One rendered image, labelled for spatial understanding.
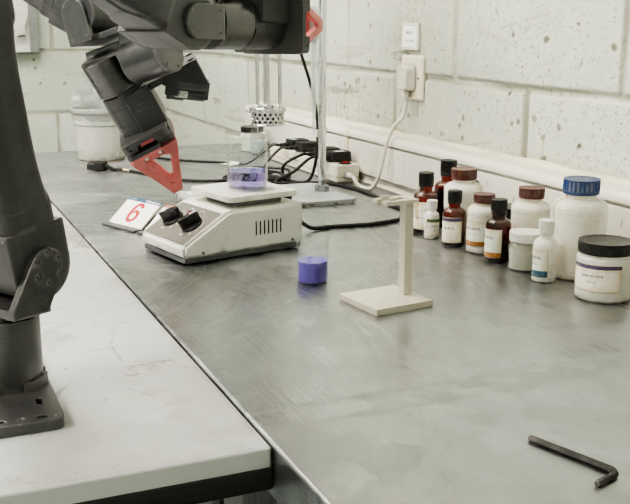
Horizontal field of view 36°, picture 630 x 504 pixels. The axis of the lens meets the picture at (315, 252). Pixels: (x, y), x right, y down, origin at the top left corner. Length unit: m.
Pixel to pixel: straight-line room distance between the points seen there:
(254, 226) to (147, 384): 0.51
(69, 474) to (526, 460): 0.34
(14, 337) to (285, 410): 0.24
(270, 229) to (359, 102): 0.80
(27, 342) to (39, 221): 0.11
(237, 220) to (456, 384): 0.55
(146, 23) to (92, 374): 0.34
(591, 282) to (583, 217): 0.11
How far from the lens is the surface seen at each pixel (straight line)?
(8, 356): 0.88
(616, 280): 1.20
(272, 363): 0.95
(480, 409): 0.86
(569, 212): 1.28
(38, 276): 0.86
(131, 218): 1.61
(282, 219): 1.40
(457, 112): 1.78
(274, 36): 1.10
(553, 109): 1.55
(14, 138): 0.85
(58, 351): 1.02
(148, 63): 1.21
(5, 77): 0.84
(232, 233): 1.36
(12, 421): 0.83
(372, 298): 1.15
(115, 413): 0.85
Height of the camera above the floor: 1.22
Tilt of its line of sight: 13 degrees down
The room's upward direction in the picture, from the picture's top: straight up
